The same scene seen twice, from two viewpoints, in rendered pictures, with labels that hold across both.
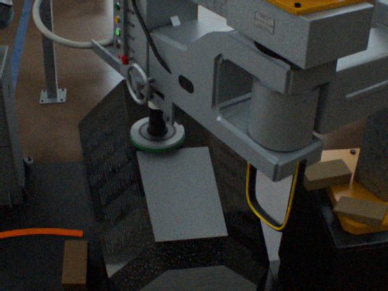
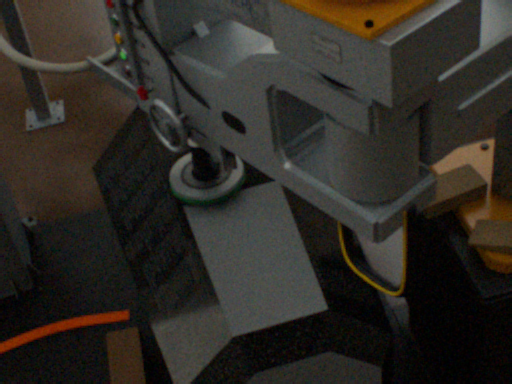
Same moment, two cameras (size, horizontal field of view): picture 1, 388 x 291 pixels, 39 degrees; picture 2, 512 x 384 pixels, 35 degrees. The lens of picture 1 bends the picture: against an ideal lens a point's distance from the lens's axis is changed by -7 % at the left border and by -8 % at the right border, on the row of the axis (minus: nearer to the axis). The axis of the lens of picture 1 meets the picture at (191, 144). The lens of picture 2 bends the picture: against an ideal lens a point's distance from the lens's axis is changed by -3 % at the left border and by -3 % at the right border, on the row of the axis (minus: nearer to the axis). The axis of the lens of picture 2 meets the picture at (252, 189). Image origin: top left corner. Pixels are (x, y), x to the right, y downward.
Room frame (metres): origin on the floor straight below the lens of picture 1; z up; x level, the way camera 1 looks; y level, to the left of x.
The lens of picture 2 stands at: (0.05, -0.03, 2.42)
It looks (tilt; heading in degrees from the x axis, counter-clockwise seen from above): 41 degrees down; 1
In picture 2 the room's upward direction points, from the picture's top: 9 degrees counter-clockwise
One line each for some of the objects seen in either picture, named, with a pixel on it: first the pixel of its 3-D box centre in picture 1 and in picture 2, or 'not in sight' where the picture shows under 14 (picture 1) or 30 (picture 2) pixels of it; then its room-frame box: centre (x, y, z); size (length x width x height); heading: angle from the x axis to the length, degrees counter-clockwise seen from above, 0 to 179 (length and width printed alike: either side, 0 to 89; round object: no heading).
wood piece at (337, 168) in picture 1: (325, 174); (448, 190); (1.76, -0.54, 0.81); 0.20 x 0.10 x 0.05; 106
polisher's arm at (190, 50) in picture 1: (221, 79); (280, 107); (1.59, -0.09, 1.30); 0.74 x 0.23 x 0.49; 36
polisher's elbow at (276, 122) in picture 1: (283, 104); (372, 138); (1.38, -0.26, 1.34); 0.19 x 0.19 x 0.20
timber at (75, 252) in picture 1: (76, 269); (129, 371); (1.86, 0.54, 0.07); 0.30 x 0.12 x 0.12; 6
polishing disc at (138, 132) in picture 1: (157, 131); (206, 173); (1.91, 0.13, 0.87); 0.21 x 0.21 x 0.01
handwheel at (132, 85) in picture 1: (146, 81); (178, 119); (1.74, 0.16, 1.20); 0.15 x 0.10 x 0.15; 36
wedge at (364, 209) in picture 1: (361, 208); (508, 234); (1.56, -0.65, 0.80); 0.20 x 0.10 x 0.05; 60
